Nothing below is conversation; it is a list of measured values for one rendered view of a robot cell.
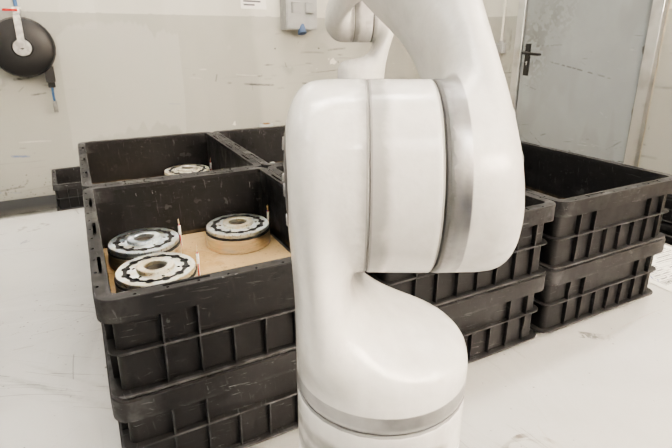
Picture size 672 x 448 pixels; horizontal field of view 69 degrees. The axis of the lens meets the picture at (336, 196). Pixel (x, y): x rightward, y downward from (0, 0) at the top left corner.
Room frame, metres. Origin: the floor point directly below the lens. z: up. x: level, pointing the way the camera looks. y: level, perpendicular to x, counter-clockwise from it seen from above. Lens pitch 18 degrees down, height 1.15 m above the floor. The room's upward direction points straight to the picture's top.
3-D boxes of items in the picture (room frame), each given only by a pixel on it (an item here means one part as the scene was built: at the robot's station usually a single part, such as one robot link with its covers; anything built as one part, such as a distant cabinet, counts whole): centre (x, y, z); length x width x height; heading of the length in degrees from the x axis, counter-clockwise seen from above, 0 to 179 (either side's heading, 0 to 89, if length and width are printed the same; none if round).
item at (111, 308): (0.63, 0.17, 0.92); 0.40 x 0.30 x 0.02; 28
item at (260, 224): (0.76, 0.16, 0.86); 0.10 x 0.10 x 0.01
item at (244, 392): (0.63, 0.17, 0.76); 0.40 x 0.30 x 0.12; 28
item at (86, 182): (0.98, 0.36, 0.92); 0.40 x 0.30 x 0.02; 28
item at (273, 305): (0.63, 0.17, 0.87); 0.40 x 0.30 x 0.11; 28
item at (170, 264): (0.59, 0.24, 0.86); 0.05 x 0.05 x 0.01
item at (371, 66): (0.76, -0.05, 1.14); 0.09 x 0.07 x 0.15; 94
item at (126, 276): (0.59, 0.24, 0.86); 0.10 x 0.10 x 0.01
